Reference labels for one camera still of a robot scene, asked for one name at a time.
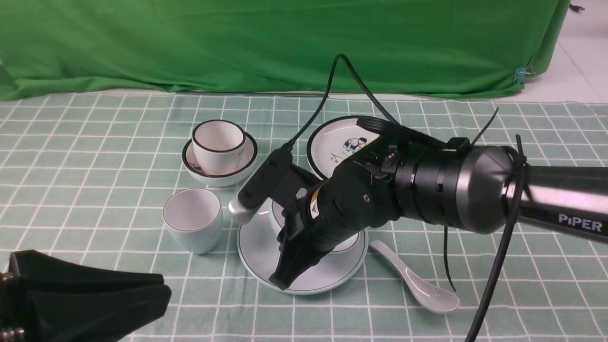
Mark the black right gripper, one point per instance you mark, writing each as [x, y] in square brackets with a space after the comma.
[360, 194]

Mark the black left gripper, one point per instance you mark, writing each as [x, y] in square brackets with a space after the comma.
[46, 299]

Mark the pale blue bowl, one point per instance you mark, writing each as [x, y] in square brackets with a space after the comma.
[278, 221]

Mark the pale blue cup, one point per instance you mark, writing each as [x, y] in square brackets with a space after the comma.
[195, 219]

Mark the plain white spoon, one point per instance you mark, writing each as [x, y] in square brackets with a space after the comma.
[431, 297]

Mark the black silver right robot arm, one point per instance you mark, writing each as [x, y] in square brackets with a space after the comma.
[404, 173]

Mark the pale blue plate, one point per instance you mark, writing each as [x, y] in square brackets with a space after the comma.
[258, 249]

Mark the illustrated plate black rim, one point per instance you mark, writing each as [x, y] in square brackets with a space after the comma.
[333, 142]

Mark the green checkered tablecloth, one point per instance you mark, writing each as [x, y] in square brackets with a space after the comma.
[85, 177]

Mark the white cup black rim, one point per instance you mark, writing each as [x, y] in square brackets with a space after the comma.
[218, 146]

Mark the white bowl black rim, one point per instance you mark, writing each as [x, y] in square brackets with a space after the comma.
[244, 168]

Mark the green backdrop cloth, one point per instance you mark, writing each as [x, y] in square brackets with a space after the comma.
[441, 48]

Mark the blue clip on backdrop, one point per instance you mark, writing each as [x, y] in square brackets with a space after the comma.
[520, 75]

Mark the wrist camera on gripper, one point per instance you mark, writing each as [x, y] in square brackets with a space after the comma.
[277, 179]

